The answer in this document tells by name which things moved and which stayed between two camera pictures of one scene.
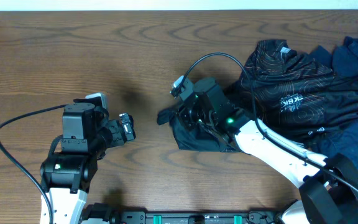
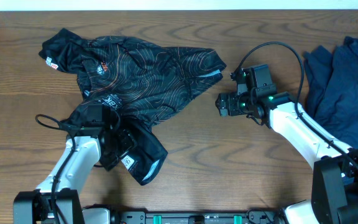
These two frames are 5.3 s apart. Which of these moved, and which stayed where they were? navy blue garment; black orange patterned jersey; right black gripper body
Moved: right black gripper body; black orange patterned jersey
Stayed: navy blue garment
